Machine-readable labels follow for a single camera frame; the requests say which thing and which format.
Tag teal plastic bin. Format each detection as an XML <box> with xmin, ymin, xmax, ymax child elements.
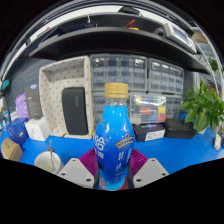
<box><xmin>0</xmin><ymin>78</ymin><xmax>12</xmax><ymax>93</ymax></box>

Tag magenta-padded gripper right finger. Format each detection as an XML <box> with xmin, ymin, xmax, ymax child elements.
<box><xmin>128</xmin><ymin>148</ymin><xmax>170</xmax><ymax>190</ymax></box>

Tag flat black case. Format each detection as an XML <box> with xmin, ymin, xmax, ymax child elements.
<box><xmin>164</xmin><ymin>118</ymin><xmax>198</xmax><ymax>140</ymax></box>

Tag blue drink bottle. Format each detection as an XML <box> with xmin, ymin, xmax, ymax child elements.
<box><xmin>93</xmin><ymin>82</ymin><xmax>136</xmax><ymax>192</ymax></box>

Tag white ribbed mug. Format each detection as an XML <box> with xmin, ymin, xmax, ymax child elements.
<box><xmin>33</xmin><ymin>150</ymin><xmax>65</xmax><ymax>175</ymax></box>

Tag brown cardboard box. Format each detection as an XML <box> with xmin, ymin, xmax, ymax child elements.
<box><xmin>0</xmin><ymin>137</ymin><xmax>24</xmax><ymax>163</ymax></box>

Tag white carton box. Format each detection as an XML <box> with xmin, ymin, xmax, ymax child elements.
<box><xmin>24</xmin><ymin>116</ymin><xmax>51</xmax><ymax>142</ymax></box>

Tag blue carton box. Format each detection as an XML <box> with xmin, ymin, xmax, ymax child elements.
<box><xmin>4</xmin><ymin>117</ymin><xmax>29</xmax><ymax>147</ymax></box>

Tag dark grey upright carton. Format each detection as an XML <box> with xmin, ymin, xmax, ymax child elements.
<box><xmin>24</xmin><ymin>84</ymin><xmax>44</xmax><ymax>120</ymax></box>

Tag black box with white label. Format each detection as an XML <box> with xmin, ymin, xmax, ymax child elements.
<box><xmin>132</xmin><ymin>122</ymin><xmax>167</xmax><ymax>143</ymax></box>

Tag clear organizer box, coloured parts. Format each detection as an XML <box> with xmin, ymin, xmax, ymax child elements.
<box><xmin>129</xmin><ymin>93</ymin><xmax>167</xmax><ymax>125</ymax></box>

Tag small white device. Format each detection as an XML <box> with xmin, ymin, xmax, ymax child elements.
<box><xmin>213</xmin><ymin>133</ymin><xmax>223</xmax><ymax>152</ymax></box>

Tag beige dotted storage tray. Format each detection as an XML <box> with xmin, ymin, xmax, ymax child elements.
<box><xmin>38</xmin><ymin>55</ymin><xmax>94</xmax><ymax>140</ymax></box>

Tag potted green plant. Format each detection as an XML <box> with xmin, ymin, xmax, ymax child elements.
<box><xmin>179</xmin><ymin>79</ymin><xmax>224</xmax><ymax>134</ymax></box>

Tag white shelf rack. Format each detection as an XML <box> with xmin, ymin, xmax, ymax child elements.
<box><xmin>191</xmin><ymin>21</ymin><xmax>224</xmax><ymax>101</ymax></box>

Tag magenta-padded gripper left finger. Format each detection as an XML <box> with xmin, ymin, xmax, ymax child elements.
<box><xmin>56</xmin><ymin>147</ymin><xmax>99</xmax><ymax>190</ymax></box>

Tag metal spoon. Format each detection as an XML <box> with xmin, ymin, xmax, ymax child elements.
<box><xmin>47</xmin><ymin>139</ymin><xmax>56</xmax><ymax>171</ymax></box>

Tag purple plastic bag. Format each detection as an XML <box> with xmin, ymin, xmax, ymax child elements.
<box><xmin>14</xmin><ymin>93</ymin><xmax>30</xmax><ymax>119</ymax></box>

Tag black zip pouch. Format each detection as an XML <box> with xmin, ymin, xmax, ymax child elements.
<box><xmin>61</xmin><ymin>86</ymin><xmax>89</xmax><ymax>136</ymax></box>

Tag grey small-parts drawer cabinet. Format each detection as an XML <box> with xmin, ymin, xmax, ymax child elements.
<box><xmin>89</xmin><ymin>54</ymin><xmax>148</xmax><ymax>93</ymax></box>
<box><xmin>91</xmin><ymin>91</ymin><xmax>184</xmax><ymax>124</ymax></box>
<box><xmin>147</xmin><ymin>58</ymin><xmax>185</xmax><ymax>96</ymax></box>

